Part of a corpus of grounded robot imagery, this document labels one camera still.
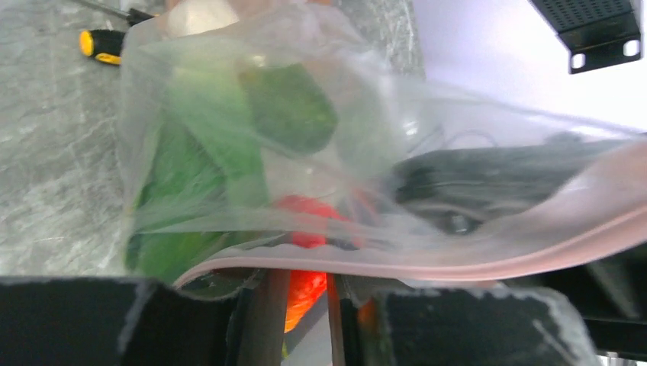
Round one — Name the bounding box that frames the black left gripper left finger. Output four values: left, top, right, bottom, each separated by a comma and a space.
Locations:
0, 268, 291, 366

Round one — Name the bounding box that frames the red toy pepper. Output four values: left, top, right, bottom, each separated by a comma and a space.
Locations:
275, 194, 349, 335

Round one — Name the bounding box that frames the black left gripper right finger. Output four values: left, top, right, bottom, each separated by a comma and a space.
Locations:
328, 274, 600, 365

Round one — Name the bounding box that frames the dark rack server box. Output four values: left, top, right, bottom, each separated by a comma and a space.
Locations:
530, 0, 643, 75

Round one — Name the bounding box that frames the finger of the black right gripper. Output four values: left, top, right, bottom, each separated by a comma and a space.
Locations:
391, 136, 646, 238

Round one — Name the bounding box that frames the clear pink zip top bag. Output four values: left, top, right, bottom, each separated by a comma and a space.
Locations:
116, 1, 646, 285

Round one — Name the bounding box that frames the black yellow stubby screwdriver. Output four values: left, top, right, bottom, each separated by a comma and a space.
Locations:
79, 29, 126, 66

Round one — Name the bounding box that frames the white green toy bok choy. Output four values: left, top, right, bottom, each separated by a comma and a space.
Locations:
125, 37, 272, 284

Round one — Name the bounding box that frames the green toy cucumber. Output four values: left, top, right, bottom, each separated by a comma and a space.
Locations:
237, 63, 339, 155

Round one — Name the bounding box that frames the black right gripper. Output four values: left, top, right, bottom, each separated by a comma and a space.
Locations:
536, 247, 646, 361

